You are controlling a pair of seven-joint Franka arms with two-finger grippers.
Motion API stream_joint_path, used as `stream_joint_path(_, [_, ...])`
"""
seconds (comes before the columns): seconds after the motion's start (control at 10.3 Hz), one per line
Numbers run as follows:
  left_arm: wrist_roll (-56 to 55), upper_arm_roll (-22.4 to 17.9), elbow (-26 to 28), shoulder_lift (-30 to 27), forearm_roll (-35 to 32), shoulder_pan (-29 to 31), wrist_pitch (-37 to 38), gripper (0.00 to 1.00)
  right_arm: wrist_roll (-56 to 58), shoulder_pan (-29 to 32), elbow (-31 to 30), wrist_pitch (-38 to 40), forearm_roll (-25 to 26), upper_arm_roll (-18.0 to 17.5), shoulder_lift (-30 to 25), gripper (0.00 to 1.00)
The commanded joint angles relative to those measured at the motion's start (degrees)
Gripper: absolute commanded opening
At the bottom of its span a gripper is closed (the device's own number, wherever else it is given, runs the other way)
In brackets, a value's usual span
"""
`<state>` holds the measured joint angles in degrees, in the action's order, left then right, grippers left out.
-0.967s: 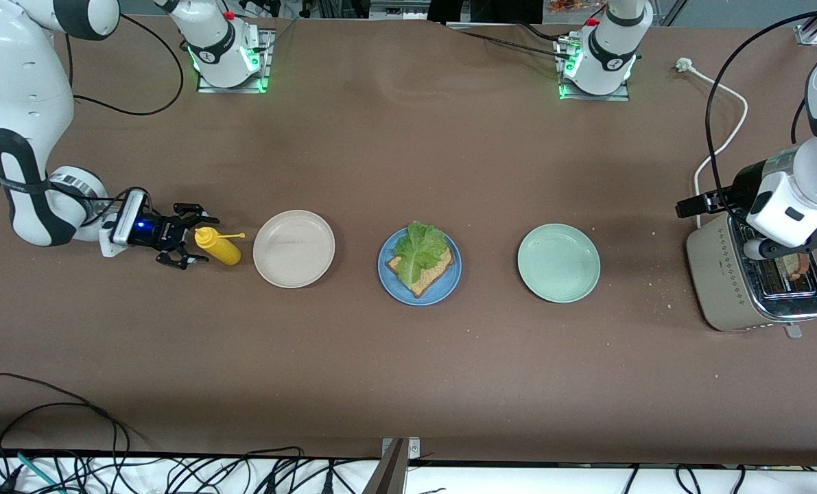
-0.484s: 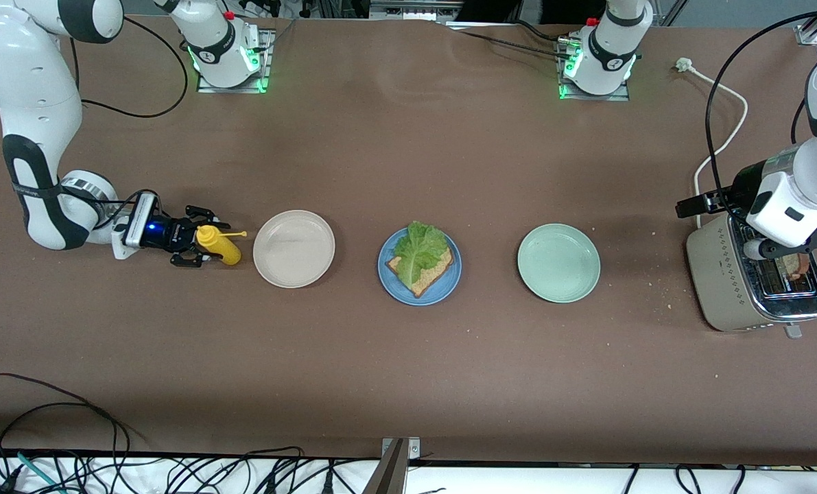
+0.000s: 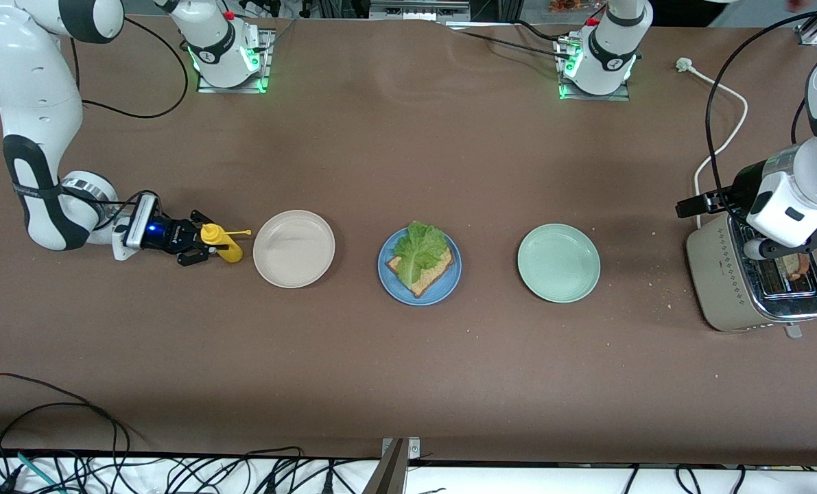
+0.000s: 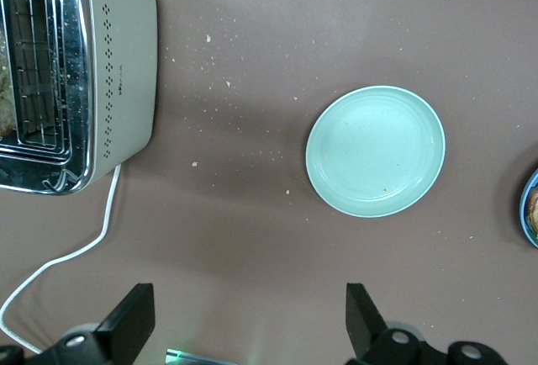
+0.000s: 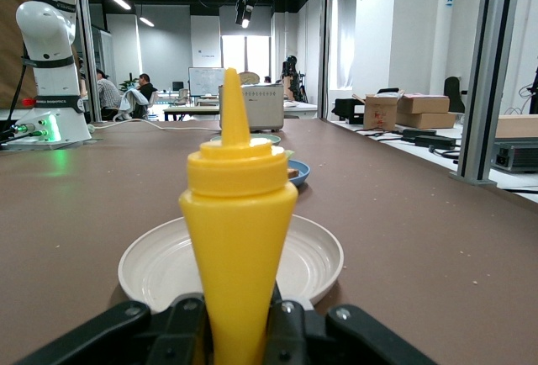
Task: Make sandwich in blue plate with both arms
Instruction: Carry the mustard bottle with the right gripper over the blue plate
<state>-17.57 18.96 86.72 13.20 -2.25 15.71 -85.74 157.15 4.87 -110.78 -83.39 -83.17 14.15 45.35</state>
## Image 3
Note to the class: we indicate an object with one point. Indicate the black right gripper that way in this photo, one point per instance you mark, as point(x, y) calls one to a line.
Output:
point(173, 236)

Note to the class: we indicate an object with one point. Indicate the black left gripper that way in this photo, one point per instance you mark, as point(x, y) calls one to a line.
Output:
point(746, 186)

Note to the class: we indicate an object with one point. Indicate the yellow mustard squeeze bottle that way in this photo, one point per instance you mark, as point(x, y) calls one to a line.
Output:
point(228, 248)

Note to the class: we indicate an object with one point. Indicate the brown toast bread slice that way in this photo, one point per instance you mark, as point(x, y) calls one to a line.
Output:
point(432, 274)
point(798, 266)

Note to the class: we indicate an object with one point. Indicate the green lettuce leaf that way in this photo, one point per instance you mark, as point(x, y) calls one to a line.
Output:
point(418, 250)

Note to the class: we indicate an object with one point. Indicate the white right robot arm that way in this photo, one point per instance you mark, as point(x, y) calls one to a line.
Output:
point(38, 103)

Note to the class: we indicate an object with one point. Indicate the beige round plate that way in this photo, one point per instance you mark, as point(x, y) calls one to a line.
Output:
point(293, 249)

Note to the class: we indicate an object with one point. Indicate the mint green round plate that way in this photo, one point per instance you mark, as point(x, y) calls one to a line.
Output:
point(558, 263)

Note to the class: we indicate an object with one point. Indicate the blue round plate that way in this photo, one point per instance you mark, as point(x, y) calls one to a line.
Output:
point(398, 291)

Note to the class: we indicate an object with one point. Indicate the beige chrome toaster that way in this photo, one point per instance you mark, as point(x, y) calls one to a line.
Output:
point(720, 288)

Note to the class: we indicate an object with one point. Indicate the orange snack bag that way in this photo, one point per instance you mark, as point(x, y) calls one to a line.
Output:
point(567, 6)

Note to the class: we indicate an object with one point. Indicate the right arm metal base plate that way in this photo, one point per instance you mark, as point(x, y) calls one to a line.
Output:
point(265, 68)

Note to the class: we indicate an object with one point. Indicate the metal table edge bracket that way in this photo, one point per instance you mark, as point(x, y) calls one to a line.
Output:
point(391, 470)

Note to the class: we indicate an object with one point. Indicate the silver metal rail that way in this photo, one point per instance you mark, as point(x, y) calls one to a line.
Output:
point(418, 9)

